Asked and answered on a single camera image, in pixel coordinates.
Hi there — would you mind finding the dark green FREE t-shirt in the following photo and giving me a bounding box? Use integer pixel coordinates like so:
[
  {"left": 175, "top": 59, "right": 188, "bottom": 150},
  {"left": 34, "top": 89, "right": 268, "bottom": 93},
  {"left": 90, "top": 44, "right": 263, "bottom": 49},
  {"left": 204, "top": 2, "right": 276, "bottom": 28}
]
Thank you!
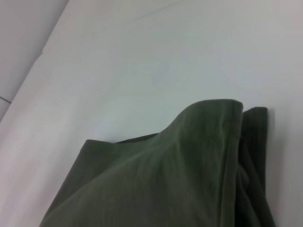
[{"left": 38, "top": 98, "right": 277, "bottom": 227}]

